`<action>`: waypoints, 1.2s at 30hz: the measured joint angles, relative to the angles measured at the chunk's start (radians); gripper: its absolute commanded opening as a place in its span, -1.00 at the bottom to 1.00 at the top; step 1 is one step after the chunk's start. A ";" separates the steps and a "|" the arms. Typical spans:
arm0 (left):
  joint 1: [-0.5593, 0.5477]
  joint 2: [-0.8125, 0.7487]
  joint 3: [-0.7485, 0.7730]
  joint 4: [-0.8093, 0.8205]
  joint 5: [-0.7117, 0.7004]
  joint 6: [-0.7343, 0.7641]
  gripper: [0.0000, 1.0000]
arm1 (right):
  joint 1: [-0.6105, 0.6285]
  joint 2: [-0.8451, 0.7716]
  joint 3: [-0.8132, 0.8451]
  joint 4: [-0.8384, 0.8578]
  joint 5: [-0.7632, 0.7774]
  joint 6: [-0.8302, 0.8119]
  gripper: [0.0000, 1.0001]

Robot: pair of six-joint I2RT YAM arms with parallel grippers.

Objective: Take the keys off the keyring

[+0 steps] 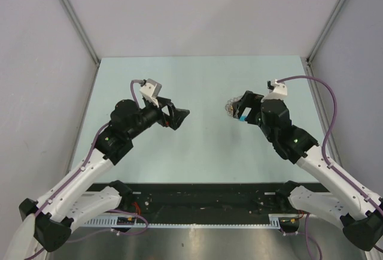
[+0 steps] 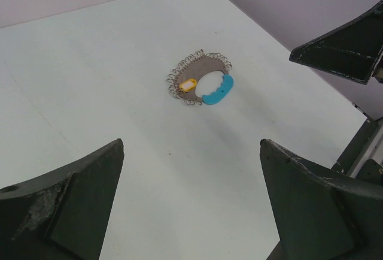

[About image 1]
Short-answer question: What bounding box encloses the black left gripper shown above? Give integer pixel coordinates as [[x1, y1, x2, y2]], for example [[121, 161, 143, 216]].
[[127, 96, 189, 140]]

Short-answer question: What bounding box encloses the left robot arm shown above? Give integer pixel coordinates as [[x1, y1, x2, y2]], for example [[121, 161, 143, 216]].
[[4, 96, 190, 259]]

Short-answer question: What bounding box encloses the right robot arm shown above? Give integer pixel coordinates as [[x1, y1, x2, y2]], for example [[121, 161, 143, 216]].
[[226, 90, 382, 251]]

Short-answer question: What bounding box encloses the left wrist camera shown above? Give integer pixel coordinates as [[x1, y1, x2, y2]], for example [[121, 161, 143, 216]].
[[139, 78, 162, 108]]

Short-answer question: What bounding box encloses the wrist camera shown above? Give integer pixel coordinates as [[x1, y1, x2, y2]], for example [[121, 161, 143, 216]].
[[264, 79, 287, 101], [139, 78, 162, 108]]

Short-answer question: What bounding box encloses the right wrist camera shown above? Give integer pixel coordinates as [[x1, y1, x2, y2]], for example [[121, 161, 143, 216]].
[[264, 79, 287, 101]]

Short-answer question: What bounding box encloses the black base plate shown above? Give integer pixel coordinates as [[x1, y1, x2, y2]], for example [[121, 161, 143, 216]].
[[86, 183, 312, 216]]

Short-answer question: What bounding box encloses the grey slotted cable duct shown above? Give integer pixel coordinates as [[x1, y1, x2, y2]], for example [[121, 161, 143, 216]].
[[81, 213, 281, 229]]

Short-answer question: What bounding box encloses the right aluminium corner post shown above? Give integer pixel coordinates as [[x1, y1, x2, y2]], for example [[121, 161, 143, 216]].
[[306, 0, 348, 65]]

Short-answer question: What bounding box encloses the aluminium corner post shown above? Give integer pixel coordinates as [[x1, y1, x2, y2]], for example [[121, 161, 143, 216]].
[[59, 0, 101, 67], [306, 0, 348, 65]]

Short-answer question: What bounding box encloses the left aluminium corner post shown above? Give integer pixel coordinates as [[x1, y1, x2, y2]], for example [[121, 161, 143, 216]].
[[59, 0, 101, 67]]

